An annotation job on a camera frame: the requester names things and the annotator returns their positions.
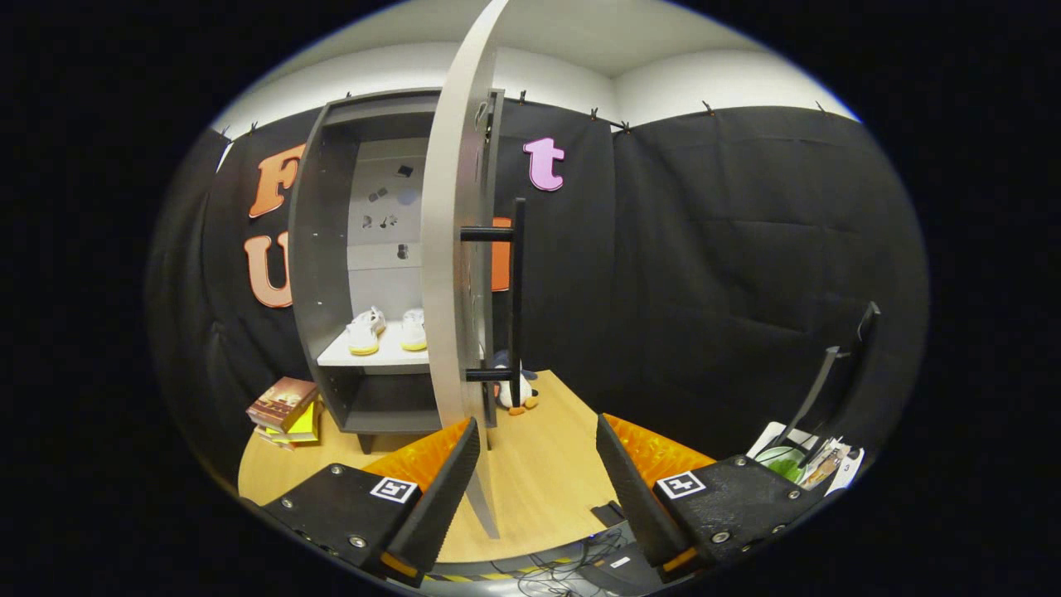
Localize penguin plush toy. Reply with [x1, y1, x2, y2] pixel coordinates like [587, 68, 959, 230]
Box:
[493, 350, 540, 415]

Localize black desk stand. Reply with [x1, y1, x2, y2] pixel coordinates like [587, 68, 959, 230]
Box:
[783, 301, 882, 467]

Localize dark grey shoe cabinet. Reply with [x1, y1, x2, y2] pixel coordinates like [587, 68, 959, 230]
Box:
[288, 87, 506, 454]

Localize printed paper packets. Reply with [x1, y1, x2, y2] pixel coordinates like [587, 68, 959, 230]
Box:
[808, 438, 865, 497]

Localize yellow book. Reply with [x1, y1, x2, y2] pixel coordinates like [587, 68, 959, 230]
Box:
[264, 401, 323, 445]

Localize white striped shoe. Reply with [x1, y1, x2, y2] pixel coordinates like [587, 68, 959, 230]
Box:
[400, 308, 429, 352]
[346, 307, 387, 356]

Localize green and white bowl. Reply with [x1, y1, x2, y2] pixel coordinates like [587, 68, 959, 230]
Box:
[754, 446, 810, 484]

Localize black bar door handle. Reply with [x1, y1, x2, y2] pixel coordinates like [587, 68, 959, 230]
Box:
[460, 197, 527, 409]

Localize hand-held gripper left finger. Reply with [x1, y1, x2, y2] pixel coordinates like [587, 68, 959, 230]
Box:
[261, 416, 482, 588]

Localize black backdrop cloth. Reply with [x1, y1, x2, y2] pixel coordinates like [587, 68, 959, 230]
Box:
[145, 91, 929, 482]

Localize brown book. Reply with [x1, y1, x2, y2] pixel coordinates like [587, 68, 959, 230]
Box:
[246, 377, 320, 432]

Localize tangle of black cables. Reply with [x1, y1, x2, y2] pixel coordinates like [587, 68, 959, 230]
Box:
[489, 531, 641, 596]

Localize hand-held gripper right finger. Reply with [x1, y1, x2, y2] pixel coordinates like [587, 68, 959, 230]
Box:
[595, 412, 823, 584]

